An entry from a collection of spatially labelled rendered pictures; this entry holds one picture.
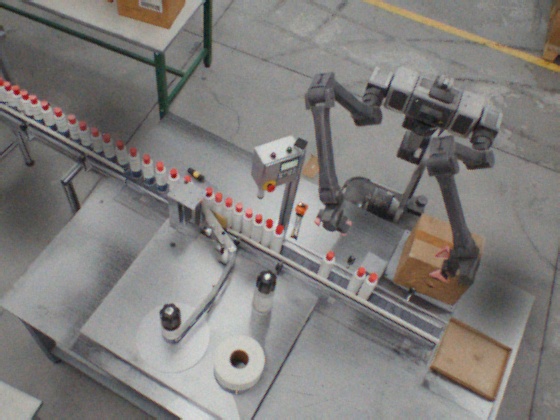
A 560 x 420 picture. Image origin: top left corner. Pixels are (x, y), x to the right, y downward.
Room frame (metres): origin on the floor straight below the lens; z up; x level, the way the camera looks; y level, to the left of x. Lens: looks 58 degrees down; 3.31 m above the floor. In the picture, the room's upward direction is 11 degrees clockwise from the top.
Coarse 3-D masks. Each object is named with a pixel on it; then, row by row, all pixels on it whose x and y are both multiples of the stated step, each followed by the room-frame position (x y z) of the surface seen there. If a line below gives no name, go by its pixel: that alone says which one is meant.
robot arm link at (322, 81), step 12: (312, 84) 1.61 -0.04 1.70; (324, 84) 1.59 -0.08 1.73; (336, 84) 1.66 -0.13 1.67; (312, 96) 1.56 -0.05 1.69; (324, 96) 1.55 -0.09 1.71; (336, 96) 1.64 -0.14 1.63; (348, 96) 1.68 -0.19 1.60; (348, 108) 1.68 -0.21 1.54; (360, 108) 1.71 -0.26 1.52; (372, 108) 1.73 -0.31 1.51; (372, 120) 1.71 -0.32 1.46
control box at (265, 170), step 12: (264, 144) 1.46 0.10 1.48; (276, 144) 1.47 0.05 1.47; (288, 144) 1.49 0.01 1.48; (264, 156) 1.41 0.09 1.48; (276, 156) 1.42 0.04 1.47; (288, 156) 1.43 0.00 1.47; (300, 156) 1.45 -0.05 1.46; (252, 168) 1.43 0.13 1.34; (264, 168) 1.37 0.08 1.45; (276, 168) 1.39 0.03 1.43; (264, 180) 1.37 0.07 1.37; (276, 180) 1.40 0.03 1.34; (288, 180) 1.43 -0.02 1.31
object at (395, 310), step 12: (132, 180) 1.56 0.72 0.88; (156, 192) 1.52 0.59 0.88; (168, 192) 1.53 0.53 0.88; (264, 252) 1.31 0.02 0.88; (288, 252) 1.33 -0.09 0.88; (288, 264) 1.27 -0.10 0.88; (300, 264) 1.28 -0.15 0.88; (312, 264) 1.30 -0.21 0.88; (336, 276) 1.26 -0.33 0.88; (360, 288) 1.22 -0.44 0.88; (372, 300) 1.17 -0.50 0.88; (384, 300) 1.18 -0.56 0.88; (396, 312) 1.14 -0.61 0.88; (408, 312) 1.15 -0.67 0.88; (420, 324) 1.10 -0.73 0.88; (432, 324) 1.11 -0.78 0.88; (420, 336) 1.04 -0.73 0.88
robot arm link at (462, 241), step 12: (456, 156) 1.42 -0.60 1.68; (456, 168) 1.38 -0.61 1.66; (444, 180) 1.35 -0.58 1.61; (444, 192) 1.33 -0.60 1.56; (456, 192) 1.35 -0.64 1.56; (456, 204) 1.31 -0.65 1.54; (456, 216) 1.28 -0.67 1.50; (456, 228) 1.26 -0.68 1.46; (456, 240) 1.23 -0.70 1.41; (468, 240) 1.23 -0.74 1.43; (456, 252) 1.21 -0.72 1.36; (468, 252) 1.20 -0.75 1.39
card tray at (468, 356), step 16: (448, 336) 1.09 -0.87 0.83; (464, 336) 1.10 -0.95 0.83; (480, 336) 1.12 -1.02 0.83; (448, 352) 1.01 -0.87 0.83; (464, 352) 1.03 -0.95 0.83; (480, 352) 1.04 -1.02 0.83; (496, 352) 1.06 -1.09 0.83; (432, 368) 0.92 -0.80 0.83; (448, 368) 0.94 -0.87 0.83; (464, 368) 0.95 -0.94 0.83; (480, 368) 0.97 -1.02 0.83; (496, 368) 0.98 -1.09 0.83; (464, 384) 0.88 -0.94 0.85; (480, 384) 0.89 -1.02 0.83; (496, 384) 0.91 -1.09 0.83
